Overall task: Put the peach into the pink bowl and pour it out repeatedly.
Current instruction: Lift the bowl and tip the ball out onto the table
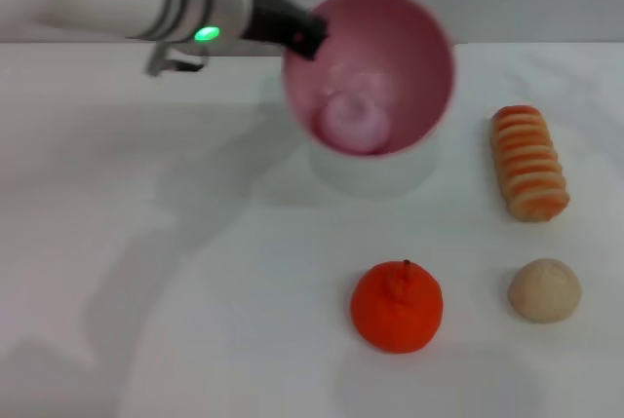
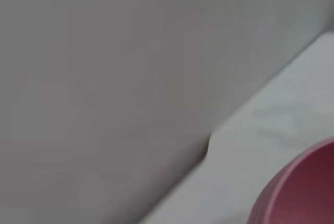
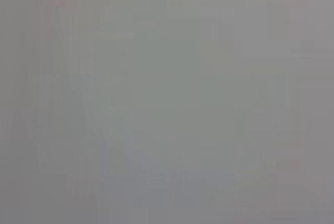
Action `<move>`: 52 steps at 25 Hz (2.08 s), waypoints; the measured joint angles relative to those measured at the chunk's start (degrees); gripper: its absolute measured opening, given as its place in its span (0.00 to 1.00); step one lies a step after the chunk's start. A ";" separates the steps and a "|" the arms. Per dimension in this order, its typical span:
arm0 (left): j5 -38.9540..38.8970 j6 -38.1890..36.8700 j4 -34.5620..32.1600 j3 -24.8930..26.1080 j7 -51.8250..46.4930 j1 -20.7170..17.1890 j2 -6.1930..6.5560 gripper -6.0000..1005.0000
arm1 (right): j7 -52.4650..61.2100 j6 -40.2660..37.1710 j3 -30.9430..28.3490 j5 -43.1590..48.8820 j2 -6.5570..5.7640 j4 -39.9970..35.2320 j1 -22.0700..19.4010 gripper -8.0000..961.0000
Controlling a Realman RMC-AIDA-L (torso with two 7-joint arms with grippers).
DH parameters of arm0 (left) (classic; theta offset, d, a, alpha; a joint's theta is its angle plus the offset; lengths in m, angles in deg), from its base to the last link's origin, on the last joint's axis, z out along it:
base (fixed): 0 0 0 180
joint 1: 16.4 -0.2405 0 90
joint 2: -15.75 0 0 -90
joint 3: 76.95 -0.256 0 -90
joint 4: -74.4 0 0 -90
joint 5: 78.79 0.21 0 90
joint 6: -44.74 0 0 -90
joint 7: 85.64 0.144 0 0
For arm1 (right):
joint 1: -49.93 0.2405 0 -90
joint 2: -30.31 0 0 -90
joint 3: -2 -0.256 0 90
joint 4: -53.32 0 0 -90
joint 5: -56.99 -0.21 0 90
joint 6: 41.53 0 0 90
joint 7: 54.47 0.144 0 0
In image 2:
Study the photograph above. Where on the pink bowl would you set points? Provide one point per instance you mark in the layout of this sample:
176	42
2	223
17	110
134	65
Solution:
302	187

